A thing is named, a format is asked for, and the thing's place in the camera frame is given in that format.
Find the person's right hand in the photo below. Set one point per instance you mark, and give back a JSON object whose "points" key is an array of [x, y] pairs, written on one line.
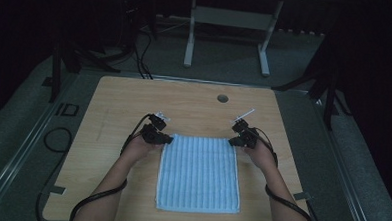
{"points": [[258, 155]]}

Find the person's left hand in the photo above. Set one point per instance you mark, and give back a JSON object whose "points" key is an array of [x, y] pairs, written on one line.
{"points": [[140, 151]]}

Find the grey tape piece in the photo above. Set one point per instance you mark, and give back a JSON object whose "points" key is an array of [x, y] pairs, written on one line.
{"points": [[302, 196], [57, 190]]}

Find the black metal stand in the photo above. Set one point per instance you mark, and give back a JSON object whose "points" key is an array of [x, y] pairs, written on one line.
{"points": [[329, 96], [56, 71]]}

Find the white metal desk frame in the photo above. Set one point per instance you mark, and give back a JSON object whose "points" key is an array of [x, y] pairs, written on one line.
{"points": [[231, 18]]}

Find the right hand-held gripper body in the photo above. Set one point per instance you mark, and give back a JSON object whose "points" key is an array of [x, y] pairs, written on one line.
{"points": [[248, 134]]}

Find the blue striped towel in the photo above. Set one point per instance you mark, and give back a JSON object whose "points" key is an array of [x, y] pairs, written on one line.
{"points": [[199, 174]]}

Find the round grey table grommet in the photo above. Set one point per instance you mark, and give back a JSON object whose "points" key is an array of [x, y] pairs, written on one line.
{"points": [[222, 98]]}

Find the metal floor rail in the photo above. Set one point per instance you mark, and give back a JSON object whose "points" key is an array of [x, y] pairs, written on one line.
{"points": [[18, 156], [344, 177]]}

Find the dark computer tower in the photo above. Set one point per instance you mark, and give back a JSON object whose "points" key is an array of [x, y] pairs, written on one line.
{"points": [[135, 11]]}

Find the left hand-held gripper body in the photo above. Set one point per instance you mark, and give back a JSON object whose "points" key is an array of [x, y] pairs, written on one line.
{"points": [[151, 130]]}

